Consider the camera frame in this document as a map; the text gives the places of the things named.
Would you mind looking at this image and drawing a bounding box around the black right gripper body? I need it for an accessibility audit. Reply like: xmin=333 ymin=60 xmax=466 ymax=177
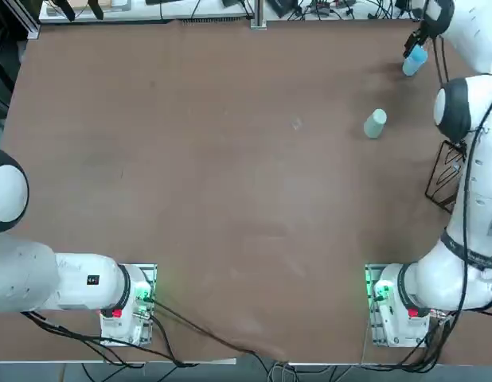
xmin=412 ymin=20 xmax=436 ymax=44

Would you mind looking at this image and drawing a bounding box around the blue plastic cup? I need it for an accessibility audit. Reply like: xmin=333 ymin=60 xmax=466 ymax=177
xmin=402 ymin=44 xmax=429 ymax=77

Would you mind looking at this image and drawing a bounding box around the green plastic cup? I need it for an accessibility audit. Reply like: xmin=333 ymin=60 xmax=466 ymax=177
xmin=363 ymin=107 xmax=389 ymax=141

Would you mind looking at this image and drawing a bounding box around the black wire cup rack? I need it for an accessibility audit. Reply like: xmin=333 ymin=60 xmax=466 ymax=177
xmin=424 ymin=138 xmax=468 ymax=215

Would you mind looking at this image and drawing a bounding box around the upright post with bracket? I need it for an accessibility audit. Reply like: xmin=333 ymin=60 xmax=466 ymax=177
xmin=249 ymin=0 xmax=268 ymax=30

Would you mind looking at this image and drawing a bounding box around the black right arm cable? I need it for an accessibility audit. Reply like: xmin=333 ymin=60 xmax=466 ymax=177
xmin=427 ymin=35 xmax=492 ymax=319

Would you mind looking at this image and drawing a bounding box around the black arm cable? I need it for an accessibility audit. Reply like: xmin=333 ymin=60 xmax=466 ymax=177
xmin=427 ymin=35 xmax=492 ymax=319
xmin=21 ymin=310 xmax=199 ymax=368

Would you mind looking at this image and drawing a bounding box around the black right base cable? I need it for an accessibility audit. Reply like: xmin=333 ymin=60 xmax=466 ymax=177
xmin=389 ymin=310 xmax=492 ymax=375

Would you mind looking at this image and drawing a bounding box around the black cable across table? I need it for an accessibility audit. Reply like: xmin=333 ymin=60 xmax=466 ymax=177
xmin=150 ymin=298 xmax=291 ymax=365

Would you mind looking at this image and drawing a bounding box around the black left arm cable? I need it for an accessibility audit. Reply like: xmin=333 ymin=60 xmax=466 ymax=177
xmin=21 ymin=310 xmax=199 ymax=368

